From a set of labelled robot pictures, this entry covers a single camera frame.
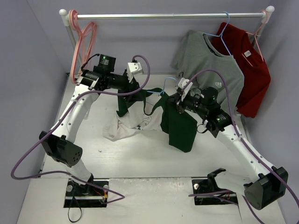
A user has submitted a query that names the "white and green t-shirt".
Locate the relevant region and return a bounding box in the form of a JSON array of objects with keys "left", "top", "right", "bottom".
[{"left": 103, "top": 88, "right": 197, "bottom": 153}]

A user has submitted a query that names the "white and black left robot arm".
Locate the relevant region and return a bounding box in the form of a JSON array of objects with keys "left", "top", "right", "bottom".
[{"left": 39, "top": 54, "right": 143, "bottom": 196}]

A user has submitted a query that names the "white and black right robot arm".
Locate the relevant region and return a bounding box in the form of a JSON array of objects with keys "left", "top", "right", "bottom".
[{"left": 170, "top": 87, "right": 288, "bottom": 210}]

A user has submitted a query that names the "grey t-shirt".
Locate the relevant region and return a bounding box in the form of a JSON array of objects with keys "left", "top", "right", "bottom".
[{"left": 171, "top": 30, "right": 244, "bottom": 113}]

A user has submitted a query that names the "pink hanger bundle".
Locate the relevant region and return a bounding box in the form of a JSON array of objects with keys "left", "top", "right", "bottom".
[{"left": 69, "top": 10, "right": 98, "bottom": 84}]

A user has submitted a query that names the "red t-shirt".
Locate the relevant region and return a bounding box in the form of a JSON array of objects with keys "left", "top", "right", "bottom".
[{"left": 212, "top": 22, "right": 271, "bottom": 118}]

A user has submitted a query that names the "blue hanger with grey shirt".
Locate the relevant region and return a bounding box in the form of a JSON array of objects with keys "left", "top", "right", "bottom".
[{"left": 203, "top": 11, "right": 232, "bottom": 56}]

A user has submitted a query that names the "pink hanger with red shirt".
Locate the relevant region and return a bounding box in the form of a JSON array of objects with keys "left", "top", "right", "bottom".
[{"left": 246, "top": 9, "right": 268, "bottom": 62}]

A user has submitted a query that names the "silver and white clothes rack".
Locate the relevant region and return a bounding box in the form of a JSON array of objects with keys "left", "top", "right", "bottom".
[{"left": 58, "top": 6, "right": 275, "bottom": 119}]

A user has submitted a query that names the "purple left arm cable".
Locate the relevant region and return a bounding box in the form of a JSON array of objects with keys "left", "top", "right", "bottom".
[{"left": 10, "top": 55, "right": 150, "bottom": 205}]

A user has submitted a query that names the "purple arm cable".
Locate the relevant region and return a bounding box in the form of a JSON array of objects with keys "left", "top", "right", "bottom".
[
  {"left": 10, "top": 55, "right": 150, "bottom": 205},
  {"left": 179, "top": 69, "right": 299, "bottom": 224}
]

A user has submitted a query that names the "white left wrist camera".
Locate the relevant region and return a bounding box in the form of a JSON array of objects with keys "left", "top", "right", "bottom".
[{"left": 127, "top": 62, "right": 143, "bottom": 83}]

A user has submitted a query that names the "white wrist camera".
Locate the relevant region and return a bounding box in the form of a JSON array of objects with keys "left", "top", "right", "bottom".
[
  {"left": 177, "top": 77, "right": 193, "bottom": 102},
  {"left": 127, "top": 62, "right": 143, "bottom": 83}
]

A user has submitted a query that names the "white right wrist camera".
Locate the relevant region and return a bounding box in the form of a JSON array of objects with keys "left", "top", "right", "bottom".
[{"left": 177, "top": 77, "right": 193, "bottom": 102}]

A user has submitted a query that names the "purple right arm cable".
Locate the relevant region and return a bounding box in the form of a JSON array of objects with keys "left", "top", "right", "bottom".
[{"left": 179, "top": 69, "right": 299, "bottom": 224}]

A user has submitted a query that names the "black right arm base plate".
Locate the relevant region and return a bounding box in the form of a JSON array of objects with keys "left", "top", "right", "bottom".
[{"left": 192, "top": 168, "right": 238, "bottom": 206}]

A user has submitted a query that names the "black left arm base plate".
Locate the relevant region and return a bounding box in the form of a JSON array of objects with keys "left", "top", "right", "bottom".
[{"left": 64, "top": 179, "right": 108, "bottom": 208}]

